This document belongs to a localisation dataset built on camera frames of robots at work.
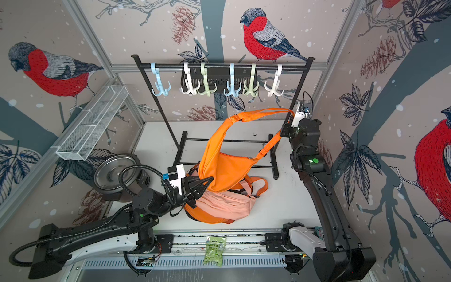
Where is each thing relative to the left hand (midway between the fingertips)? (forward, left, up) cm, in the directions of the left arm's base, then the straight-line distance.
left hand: (212, 177), depth 54 cm
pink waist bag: (-1, -5, -23) cm, 24 cm away
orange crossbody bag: (+5, -4, -7) cm, 9 cm away
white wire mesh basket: (+28, +58, -6) cm, 65 cm away
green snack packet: (-16, +1, -35) cm, 39 cm away
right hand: (+27, -31, +2) cm, 41 cm away
